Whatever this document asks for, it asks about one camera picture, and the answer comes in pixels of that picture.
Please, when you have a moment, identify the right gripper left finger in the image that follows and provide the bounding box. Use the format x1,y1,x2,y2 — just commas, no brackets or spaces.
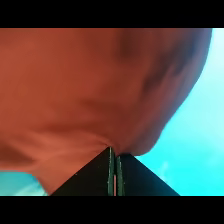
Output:
51,146,116,197

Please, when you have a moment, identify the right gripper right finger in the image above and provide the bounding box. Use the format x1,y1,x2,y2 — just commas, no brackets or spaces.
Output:
115,153,181,197

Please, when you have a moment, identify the red garment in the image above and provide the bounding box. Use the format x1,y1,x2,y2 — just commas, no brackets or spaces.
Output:
0,27,214,196

